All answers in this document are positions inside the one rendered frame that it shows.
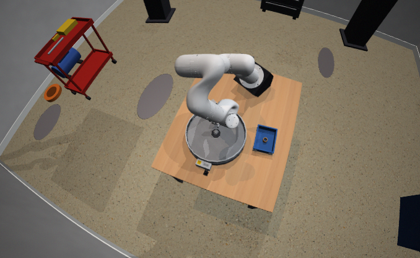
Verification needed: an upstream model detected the blue crate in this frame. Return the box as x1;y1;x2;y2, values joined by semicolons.
252;124;278;155

